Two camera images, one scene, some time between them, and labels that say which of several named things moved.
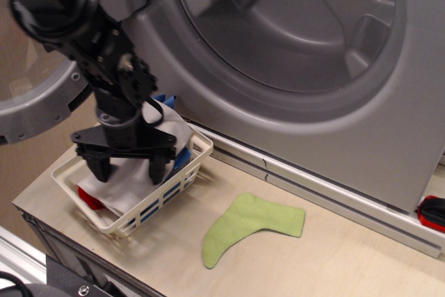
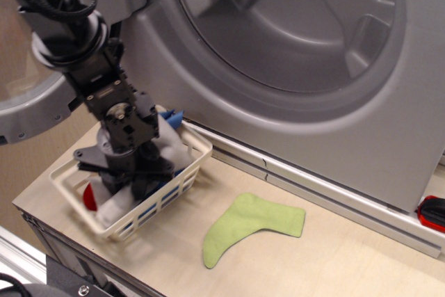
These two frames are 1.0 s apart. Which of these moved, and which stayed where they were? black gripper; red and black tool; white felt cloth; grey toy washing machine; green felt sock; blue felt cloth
Moved: black gripper; white felt cloth; blue felt cloth
Stayed: green felt sock; grey toy washing machine; red and black tool
